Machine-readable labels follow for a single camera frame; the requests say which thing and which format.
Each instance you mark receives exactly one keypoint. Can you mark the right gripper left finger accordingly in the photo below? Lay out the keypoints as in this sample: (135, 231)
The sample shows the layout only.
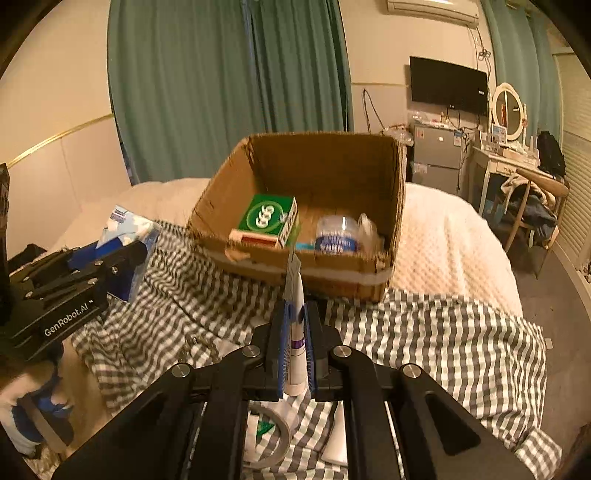
(190, 423)

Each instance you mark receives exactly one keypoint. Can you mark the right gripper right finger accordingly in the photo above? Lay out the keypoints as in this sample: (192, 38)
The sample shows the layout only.
(399, 422)

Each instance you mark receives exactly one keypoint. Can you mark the brown tape roll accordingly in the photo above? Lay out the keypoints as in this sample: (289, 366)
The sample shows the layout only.
(281, 448)

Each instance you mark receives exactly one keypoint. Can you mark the blue white tissue pack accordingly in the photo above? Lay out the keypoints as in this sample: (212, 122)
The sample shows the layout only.
(133, 236)

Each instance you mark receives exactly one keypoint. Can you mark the white purple tube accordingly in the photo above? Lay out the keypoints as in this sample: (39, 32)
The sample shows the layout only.
(296, 377)

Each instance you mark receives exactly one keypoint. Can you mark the gloved left hand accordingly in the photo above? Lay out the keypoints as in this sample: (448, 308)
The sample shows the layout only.
(39, 385)

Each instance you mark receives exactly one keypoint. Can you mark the grey checked cloth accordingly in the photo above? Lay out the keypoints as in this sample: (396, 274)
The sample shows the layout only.
(493, 363)

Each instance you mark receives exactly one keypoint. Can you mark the cream quilted blanket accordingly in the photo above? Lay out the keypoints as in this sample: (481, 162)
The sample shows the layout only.
(445, 246)

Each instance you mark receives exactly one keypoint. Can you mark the red white cigarette box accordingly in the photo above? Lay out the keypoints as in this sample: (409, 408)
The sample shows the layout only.
(253, 237)

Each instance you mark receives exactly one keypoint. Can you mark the clear plastic round container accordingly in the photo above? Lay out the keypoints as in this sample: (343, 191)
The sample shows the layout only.
(337, 234)

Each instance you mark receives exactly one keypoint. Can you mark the green cigarette box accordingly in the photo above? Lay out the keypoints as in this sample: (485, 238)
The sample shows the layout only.
(271, 214)

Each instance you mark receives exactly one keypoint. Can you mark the brown cardboard box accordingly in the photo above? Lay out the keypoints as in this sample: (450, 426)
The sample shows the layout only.
(327, 173)

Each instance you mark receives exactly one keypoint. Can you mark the wooden chair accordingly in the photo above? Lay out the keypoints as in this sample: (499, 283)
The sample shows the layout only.
(535, 204)

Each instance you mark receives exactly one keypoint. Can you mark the large green curtain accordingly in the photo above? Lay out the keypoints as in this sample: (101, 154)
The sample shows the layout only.
(189, 79)

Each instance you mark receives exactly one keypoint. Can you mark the white dressing table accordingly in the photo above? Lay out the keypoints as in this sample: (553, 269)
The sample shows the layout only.
(482, 165)

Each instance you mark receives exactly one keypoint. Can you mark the grey mini fridge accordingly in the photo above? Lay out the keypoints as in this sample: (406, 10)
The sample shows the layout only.
(438, 157)

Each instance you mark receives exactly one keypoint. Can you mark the black backpack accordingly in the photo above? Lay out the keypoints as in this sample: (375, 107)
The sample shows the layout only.
(552, 160)

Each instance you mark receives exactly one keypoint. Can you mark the white oval vanity mirror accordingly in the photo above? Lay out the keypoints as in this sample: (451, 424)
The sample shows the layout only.
(508, 114)

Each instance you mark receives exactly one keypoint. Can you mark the right green curtain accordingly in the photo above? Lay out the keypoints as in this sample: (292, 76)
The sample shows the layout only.
(523, 58)

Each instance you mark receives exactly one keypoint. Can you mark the white air conditioner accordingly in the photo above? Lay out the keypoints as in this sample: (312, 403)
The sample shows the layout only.
(464, 13)

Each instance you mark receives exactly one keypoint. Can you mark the black wall television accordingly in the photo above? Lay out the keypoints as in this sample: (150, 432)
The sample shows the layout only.
(450, 85)

